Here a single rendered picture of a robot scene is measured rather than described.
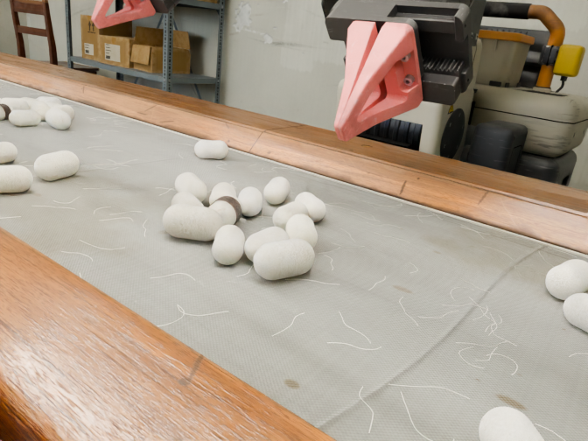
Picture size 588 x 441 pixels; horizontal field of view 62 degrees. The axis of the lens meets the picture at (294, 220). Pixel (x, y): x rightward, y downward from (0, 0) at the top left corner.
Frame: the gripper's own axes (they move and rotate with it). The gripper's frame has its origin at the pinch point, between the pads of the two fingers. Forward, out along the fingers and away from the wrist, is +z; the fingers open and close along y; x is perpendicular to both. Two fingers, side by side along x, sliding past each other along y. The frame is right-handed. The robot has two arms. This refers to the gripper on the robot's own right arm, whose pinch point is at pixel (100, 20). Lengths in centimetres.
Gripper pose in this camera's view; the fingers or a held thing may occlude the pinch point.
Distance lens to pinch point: 71.2
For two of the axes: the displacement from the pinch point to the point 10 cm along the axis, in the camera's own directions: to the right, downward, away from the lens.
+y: 8.0, 2.9, -5.3
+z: -5.2, 7.7, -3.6
